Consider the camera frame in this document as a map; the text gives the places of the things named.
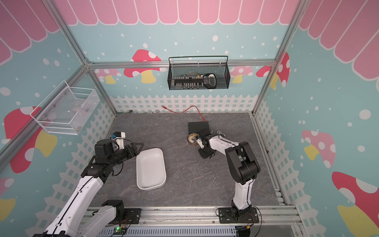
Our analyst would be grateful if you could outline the white plastic storage box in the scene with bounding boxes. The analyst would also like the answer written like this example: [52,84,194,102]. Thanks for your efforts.
[136,148,167,191]

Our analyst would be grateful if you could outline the black flat square box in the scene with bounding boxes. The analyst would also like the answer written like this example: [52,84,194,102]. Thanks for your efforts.
[188,121,210,136]

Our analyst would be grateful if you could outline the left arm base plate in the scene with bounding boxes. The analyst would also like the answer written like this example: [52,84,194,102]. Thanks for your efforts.
[118,208,142,225]

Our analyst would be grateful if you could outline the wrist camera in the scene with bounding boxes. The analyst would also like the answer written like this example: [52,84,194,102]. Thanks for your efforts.
[110,132,126,150]
[195,134,206,149]

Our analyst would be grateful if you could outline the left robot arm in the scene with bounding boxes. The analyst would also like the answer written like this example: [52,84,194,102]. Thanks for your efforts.
[39,137,144,237]

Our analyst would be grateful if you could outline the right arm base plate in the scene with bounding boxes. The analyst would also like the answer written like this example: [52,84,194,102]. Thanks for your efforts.
[215,206,260,224]

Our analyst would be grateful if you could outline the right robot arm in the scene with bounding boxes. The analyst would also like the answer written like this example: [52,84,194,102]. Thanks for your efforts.
[188,134,261,219]

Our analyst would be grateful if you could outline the red cable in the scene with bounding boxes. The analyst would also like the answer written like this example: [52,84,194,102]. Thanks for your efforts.
[162,105,206,122]

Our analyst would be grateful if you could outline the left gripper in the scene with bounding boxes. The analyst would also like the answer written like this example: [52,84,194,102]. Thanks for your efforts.
[108,142,144,166]

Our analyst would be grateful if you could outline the black wire mesh basket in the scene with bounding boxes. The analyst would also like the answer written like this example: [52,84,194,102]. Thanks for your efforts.
[167,56,231,90]

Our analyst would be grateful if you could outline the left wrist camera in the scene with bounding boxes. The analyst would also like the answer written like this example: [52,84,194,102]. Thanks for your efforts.
[110,132,126,150]

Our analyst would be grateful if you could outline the small circuit board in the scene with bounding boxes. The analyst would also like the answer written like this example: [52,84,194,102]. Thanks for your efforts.
[113,227,127,237]

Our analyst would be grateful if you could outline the brown tape roll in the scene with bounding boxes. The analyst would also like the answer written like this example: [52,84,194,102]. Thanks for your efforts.
[188,133,199,145]

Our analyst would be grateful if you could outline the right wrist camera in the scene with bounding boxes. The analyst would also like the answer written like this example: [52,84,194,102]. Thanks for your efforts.
[195,134,206,149]

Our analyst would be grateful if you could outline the white wire mesh basket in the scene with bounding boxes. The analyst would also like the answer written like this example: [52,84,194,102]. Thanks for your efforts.
[30,81,100,135]

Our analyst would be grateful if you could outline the aluminium front rail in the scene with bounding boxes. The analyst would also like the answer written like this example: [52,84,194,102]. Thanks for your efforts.
[128,205,302,227]

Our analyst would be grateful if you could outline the black terminal strip in basket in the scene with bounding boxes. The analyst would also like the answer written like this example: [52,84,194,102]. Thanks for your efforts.
[169,76,209,90]

